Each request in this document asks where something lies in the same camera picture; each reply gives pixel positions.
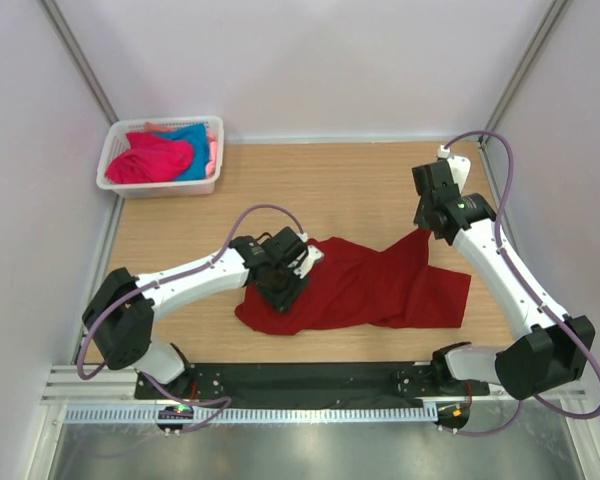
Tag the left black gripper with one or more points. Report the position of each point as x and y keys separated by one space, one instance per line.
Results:
x=284 y=301

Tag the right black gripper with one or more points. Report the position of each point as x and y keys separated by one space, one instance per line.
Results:
x=418 y=218

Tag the dark red t-shirt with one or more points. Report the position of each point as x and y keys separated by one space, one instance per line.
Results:
x=355 y=285

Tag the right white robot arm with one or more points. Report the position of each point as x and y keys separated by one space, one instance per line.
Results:
x=542 y=356

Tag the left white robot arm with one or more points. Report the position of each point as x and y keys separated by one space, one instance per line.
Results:
x=120 y=317

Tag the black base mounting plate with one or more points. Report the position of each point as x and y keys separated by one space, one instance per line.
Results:
x=320 y=386

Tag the blue shirt in basket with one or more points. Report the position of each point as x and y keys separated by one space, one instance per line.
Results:
x=196 y=138

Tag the crimson shirt in basket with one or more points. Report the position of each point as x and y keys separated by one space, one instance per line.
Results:
x=149 y=159

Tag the white plastic laundry basket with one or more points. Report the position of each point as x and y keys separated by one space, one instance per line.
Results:
x=116 y=143

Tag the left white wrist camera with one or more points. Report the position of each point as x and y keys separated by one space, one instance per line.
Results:
x=310 y=256

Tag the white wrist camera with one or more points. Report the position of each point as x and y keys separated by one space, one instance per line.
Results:
x=459 y=166
x=310 y=256

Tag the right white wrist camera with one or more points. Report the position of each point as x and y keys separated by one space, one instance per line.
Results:
x=459 y=166

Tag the white slotted cable duct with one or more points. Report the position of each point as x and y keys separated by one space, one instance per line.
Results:
x=171 y=414

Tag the aluminium frame rail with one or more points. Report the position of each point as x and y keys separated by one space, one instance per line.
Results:
x=64 y=385

